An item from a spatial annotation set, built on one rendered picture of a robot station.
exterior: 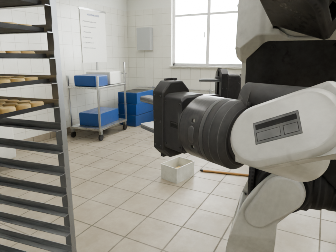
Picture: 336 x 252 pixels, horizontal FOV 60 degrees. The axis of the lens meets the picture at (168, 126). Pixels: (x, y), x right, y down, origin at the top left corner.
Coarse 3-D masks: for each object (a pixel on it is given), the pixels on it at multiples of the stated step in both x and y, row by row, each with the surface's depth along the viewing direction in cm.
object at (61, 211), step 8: (0, 200) 132; (8, 200) 131; (16, 200) 129; (24, 200) 128; (32, 200) 126; (24, 208) 125; (32, 208) 125; (40, 208) 125; (48, 208) 124; (56, 208) 122; (64, 208) 121; (64, 216) 119
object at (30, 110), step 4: (48, 104) 107; (52, 104) 109; (28, 108) 98; (32, 108) 100; (36, 108) 102; (40, 108) 103; (44, 108) 105; (8, 112) 91; (12, 112) 92; (16, 112) 94; (20, 112) 95; (24, 112) 97; (28, 112) 98; (0, 116) 88; (4, 116) 89; (8, 116) 91
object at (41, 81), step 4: (32, 80) 100; (36, 80) 102; (40, 80) 104; (44, 80) 106; (48, 80) 107; (0, 84) 89; (4, 84) 90; (8, 84) 91; (12, 84) 93; (16, 84) 94; (20, 84) 96; (24, 84) 97; (28, 84) 99; (32, 84) 100
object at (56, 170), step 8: (0, 160) 127; (8, 160) 125; (16, 160) 124; (16, 168) 121; (24, 168) 121; (32, 168) 121; (40, 168) 120; (48, 168) 119; (56, 168) 117; (64, 168) 116
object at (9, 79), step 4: (0, 76) 110; (4, 76) 109; (8, 76) 109; (12, 76) 109; (20, 76) 109; (0, 80) 92; (4, 80) 92; (8, 80) 93; (12, 80) 97; (16, 80) 97; (20, 80) 98; (24, 80) 99; (28, 80) 103
